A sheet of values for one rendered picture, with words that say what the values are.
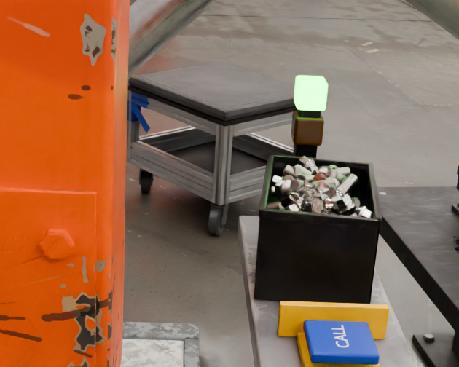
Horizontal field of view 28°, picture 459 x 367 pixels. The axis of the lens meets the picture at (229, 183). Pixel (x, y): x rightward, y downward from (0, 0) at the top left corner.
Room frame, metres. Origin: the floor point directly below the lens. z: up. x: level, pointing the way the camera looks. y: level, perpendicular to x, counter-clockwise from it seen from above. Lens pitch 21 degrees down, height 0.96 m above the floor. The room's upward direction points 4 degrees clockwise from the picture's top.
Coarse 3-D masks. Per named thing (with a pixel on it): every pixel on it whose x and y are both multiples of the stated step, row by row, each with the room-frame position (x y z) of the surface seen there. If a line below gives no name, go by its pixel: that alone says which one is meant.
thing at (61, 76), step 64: (0, 0) 0.55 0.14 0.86; (64, 0) 0.55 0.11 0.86; (128, 0) 0.69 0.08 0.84; (0, 64) 0.55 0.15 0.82; (64, 64) 0.55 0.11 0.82; (0, 128) 0.55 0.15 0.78; (64, 128) 0.55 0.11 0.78; (0, 192) 0.54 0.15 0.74; (64, 192) 0.55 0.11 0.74; (0, 256) 0.54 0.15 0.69; (64, 256) 0.54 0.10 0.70; (0, 320) 0.54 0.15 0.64; (64, 320) 0.54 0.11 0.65
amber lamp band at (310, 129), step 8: (296, 112) 1.21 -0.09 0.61; (296, 120) 1.18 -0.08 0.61; (304, 120) 1.18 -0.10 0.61; (312, 120) 1.18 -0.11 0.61; (320, 120) 1.18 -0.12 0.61; (296, 128) 1.18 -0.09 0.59; (304, 128) 1.18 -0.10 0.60; (312, 128) 1.18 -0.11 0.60; (320, 128) 1.18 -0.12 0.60; (296, 136) 1.18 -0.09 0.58; (304, 136) 1.18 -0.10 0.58; (312, 136) 1.18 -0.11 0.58; (320, 136) 1.18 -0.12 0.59; (296, 144) 1.18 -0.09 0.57; (304, 144) 1.18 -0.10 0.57; (312, 144) 1.18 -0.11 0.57; (320, 144) 1.18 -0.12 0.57
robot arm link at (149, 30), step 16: (144, 0) 1.47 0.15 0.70; (160, 0) 1.45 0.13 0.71; (176, 0) 1.45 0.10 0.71; (192, 0) 1.45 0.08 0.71; (208, 0) 1.46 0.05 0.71; (144, 16) 1.45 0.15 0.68; (160, 16) 1.45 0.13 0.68; (176, 16) 1.45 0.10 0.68; (192, 16) 1.47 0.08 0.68; (144, 32) 1.45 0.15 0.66; (160, 32) 1.45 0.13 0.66; (176, 32) 1.47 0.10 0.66; (144, 48) 1.45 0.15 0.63; (160, 48) 1.48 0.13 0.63; (128, 64) 1.45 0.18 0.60
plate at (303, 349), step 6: (300, 336) 0.86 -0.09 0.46; (300, 342) 0.85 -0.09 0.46; (306, 342) 0.85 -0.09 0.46; (300, 348) 0.84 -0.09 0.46; (306, 348) 0.84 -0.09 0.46; (300, 354) 0.84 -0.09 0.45; (306, 354) 0.83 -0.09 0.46; (306, 360) 0.82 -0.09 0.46; (306, 366) 0.80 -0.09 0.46; (312, 366) 0.80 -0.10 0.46; (318, 366) 0.81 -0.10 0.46; (324, 366) 0.81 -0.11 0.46; (330, 366) 0.81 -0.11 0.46; (336, 366) 0.81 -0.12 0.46; (342, 366) 0.81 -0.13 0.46; (348, 366) 0.81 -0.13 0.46; (354, 366) 0.81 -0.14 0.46; (360, 366) 0.81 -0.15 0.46; (366, 366) 0.81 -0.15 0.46; (372, 366) 0.81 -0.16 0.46; (378, 366) 0.81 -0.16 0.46
